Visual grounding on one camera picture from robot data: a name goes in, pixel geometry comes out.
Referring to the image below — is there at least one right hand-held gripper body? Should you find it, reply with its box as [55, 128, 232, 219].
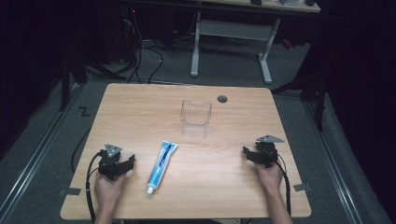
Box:
[252, 134, 285, 169]

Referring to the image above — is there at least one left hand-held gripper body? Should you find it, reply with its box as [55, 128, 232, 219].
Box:
[98, 143, 129, 182]

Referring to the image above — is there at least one blue and white toothpaste tube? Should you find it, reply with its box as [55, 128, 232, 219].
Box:
[146, 140, 179, 196]

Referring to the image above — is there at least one clear plastic container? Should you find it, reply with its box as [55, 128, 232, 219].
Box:
[179, 99, 213, 139]

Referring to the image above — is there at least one person's right hand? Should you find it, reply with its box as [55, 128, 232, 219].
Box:
[254, 161, 285, 196]

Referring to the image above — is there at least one person's left hand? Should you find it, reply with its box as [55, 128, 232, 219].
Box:
[93, 171, 127, 203]

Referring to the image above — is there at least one grey tape piece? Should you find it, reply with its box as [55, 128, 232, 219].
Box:
[292, 183, 312, 192]
[58, 187, 82, 197]

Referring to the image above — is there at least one black metal stand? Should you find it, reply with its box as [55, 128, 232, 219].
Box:
[58, 46, 90, 113]
[270, 69, 329, 133]

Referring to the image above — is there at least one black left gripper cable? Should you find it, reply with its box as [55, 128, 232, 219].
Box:
[85, 149, 107, 224]

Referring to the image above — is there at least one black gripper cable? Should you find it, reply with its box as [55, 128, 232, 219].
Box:
[85, 149, 107, 224]
[273, 151, 292, 217]

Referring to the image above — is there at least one thin black floor cable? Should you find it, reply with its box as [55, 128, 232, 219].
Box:
[70, 126, 93, 175]

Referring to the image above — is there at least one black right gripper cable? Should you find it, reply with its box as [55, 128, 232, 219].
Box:
[273, 151, 292, 217]

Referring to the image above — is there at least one metal floor rail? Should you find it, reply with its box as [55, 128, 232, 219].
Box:
[303, 102, 364, 224]
[0, 83, 82, 217]

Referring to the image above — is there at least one black looped floor cable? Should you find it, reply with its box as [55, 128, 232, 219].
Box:
[143, 47, 164, 85]

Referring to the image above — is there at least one bundle of dark cables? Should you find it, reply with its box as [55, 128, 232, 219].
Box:
[118, 7, 145, 84]

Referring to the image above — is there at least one white frame desk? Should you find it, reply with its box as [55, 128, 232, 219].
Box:
[186, 0, 321, 85]

